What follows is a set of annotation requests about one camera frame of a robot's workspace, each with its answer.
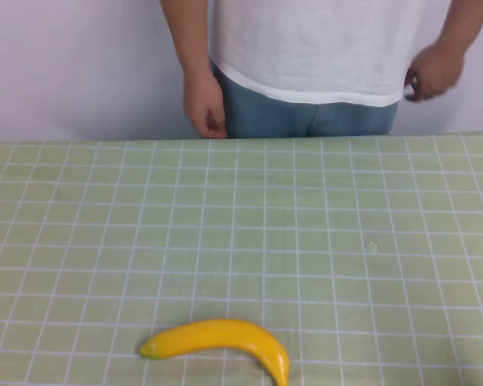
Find yellow banana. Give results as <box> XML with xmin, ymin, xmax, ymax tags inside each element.
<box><xmin>139</xmin><ymin>318</ymin><xmax>291</xmax><ymax>386</ymax></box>

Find person's left forearm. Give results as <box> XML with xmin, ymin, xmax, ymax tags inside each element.
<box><xmin>437</xmin><ymin>0</ymin><xmax>483</xmax><ymax>56</ymax></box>

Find person's right forearm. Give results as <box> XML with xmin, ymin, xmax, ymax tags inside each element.
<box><xmin>159</xmin><ymin>0</ymin><xmax>213</xmax><ymax>81</ymax></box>

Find person's right hand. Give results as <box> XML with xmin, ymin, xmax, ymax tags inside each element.
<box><xmin>183</xmin><ymin>73</ymin><xmax>229</xmax><ymax>141</ymax></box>

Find person's left hand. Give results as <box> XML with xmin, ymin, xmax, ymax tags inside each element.
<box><xmin>403</xmin><ymin>42</ymin><xmax>466</xmax><ymax>104</ymax></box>

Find blue jeans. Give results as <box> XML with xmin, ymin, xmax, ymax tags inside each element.
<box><xmin>209</xmin><ymin>60</ymin><xmax>400</xmax><ymax>140</ymax></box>

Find white t-shirt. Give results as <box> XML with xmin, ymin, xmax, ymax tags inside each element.
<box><xmin>203</xmin><ymin>0</ymin><xmax>468</xmax><ymax>108</ymax></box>

